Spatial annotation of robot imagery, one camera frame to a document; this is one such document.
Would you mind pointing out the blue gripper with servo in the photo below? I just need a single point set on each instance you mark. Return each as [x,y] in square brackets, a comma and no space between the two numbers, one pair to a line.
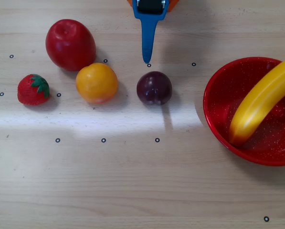
[149,15]

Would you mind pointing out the yellow toy banana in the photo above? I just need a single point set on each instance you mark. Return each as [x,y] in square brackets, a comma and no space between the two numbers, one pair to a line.
[259,102]

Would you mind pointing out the red speckled enamel bowl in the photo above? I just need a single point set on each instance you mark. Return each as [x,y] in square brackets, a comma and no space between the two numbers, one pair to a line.
[218,95]

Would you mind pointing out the dark purple toy plum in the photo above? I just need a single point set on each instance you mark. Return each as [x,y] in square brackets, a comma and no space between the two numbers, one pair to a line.
[154,88]

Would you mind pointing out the orange toy fruit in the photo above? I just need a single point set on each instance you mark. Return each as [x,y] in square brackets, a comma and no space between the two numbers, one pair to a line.
[97,83]

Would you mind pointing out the red toy apple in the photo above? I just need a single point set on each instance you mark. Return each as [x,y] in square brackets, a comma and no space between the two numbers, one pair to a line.
[70,45]

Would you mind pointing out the red toy strawberry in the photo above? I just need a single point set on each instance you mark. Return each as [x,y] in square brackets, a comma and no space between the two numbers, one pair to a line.
[28,93]

